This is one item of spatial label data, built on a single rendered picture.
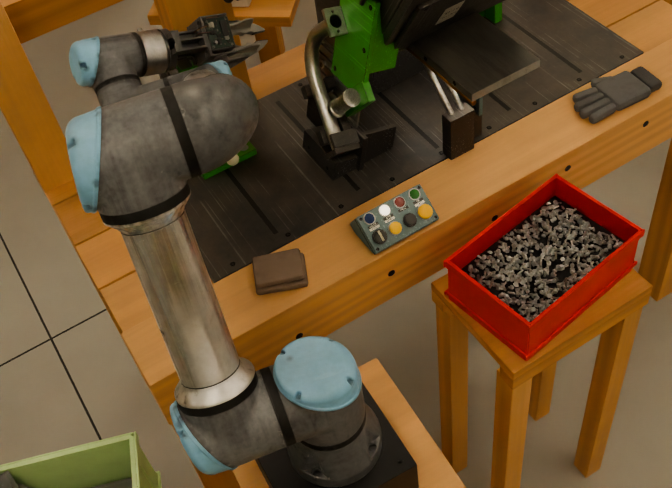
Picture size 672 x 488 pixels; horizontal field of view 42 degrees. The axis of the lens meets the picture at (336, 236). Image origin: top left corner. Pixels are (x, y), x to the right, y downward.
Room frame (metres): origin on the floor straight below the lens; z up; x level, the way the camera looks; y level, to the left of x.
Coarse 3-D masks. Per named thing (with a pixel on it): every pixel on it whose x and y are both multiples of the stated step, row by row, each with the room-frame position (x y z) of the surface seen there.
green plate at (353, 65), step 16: (352, 0) 1.40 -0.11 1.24; (368, 0) 1.36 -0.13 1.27; (352, 16) 1.39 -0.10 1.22; (368, 16) 1.35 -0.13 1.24; (352, 32) 1.38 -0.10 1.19; (368, 32) 1.34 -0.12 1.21; (336, 48) 1.42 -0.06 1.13; (352, 48) 1.37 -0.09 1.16; (368, 48) 1.33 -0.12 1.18; (384, 48) 1.36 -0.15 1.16; (336, 64) 1.41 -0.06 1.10; (352, 64) 1.36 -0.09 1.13; (368, 64) 1.33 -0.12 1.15; (384, 64) 1.36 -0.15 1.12; (352, 80) 1.35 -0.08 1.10; (368, 80) 1.33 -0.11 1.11
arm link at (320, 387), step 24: (312, 336) 0.72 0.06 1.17; (288, 360) 0.68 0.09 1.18; (312, 360) 0.67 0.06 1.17; (336, 360) 0.67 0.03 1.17; (288, 384) 0.64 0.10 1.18; (312, 384) 0.63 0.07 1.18; (336, 384) 0.63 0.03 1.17; (360, 384) 0.65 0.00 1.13; (288, 408) 0.62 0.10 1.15; (312, 408) 0.61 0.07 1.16; (336, 408) 0.61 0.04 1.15; (360, 408) 0.64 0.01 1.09; (288, 432) 0.60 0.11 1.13; (312, 432) 0.60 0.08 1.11; (336, 432) 0.61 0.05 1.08
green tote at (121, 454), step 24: (48, 456) 0.72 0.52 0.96; (72, 456) 0.72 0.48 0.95; (96, 456) 0.72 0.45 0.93; (120, 456) 0.72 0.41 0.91; (144, 456) 0.72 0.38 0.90; (24, 480) 0.71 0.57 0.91; (48, 480) 0.71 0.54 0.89; (72, 480) 0.71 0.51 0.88; (96, 480) 0.72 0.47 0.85; (144, 480) 0.67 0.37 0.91
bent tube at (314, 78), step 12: (324, 12) 1.41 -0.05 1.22; (336, 12) 1.42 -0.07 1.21; (324, 24) 1.41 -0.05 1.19; (336, 24) 1.42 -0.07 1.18; (312, 36) 1.44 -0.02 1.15; (324, 36) 1.42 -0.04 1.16; (312, 48) 1.44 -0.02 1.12; (312, 60) 1.44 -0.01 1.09; (312, 72) 1.43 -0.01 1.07; (312, 84) 1.41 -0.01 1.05; (324, 84) 1.42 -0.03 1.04; (324, 96) 1.39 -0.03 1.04; (324, 108) 1.37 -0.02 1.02; (324, 120) 1.35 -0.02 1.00; (336, 120) 1.35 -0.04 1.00; (336, 132) 1.33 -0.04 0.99
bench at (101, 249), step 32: (576, 0) 1.77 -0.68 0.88; (608, 0) 1.75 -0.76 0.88; (640, 0) 1.73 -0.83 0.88; (640, 32) 1.61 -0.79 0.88; (288, 64) 1.71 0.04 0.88; (256, 96) 1.62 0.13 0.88; (64, 192) 1.40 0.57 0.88; (64, 224) 1.31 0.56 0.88; (96, 224) 1.29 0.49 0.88; (96, 256) 1.20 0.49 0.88; (128, 256) 1.19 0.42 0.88; (96, 288) 1.41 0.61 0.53; (128, 288) 1.10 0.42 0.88; (128, 320) 1.02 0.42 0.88; (224, 480) 0.88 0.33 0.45
